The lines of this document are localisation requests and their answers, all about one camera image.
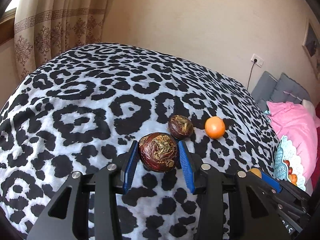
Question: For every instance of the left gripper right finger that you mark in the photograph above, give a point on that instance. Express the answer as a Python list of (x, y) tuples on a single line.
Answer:
[(187, 165)]

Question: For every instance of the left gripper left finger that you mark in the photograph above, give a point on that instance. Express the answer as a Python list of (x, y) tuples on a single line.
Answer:
[(129, 166)]

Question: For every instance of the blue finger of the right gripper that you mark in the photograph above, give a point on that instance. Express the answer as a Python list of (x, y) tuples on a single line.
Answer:
[(272, 182)]

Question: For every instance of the small orange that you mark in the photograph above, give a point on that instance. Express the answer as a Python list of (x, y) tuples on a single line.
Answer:
[(214, 127), (293, 178)]

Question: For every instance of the red tomato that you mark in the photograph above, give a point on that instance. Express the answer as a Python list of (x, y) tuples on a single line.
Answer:
[(290, 171), (287, 162)]

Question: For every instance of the dark brown passion fruit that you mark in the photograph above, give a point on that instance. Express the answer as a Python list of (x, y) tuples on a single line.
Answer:
[(180, 127), (158, 152)]

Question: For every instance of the light blue lattice basket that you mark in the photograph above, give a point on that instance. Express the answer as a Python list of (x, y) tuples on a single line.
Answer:
[(287, 151)]

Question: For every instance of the pink quilt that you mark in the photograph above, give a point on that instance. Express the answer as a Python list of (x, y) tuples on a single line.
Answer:
[(297, 123)]

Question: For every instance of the leopard print blanket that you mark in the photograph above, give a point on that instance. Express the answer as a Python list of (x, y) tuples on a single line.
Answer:
[(83, 108)]

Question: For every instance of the white pillow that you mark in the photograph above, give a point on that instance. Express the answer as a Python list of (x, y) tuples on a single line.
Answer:
[(308, 105)]

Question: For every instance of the grey cushion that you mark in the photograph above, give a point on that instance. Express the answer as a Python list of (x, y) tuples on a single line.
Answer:
[(288, 90)]

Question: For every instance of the beige patterned curtain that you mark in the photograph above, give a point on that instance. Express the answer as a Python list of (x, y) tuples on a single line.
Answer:
[(44, 29)]

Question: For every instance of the white wall socket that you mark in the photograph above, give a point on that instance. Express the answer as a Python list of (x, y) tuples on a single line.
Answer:
[(257, 60)]

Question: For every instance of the framed wall picture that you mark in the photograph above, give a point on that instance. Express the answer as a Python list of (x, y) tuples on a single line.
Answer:
[(311, 47)]

